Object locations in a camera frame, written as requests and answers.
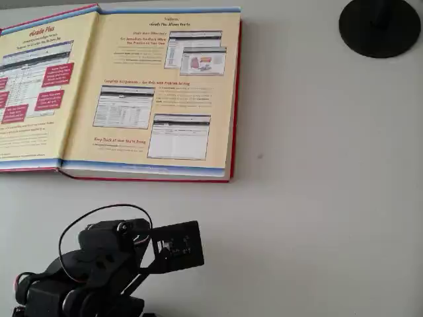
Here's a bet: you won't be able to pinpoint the red anatomy textbook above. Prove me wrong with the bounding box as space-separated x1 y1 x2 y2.
0 3 244 183

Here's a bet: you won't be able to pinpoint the black round stand base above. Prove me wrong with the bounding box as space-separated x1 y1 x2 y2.
338 0 421 59

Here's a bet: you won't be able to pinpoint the thin black cable loop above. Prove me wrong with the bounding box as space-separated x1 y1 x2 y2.
58 204 154 285

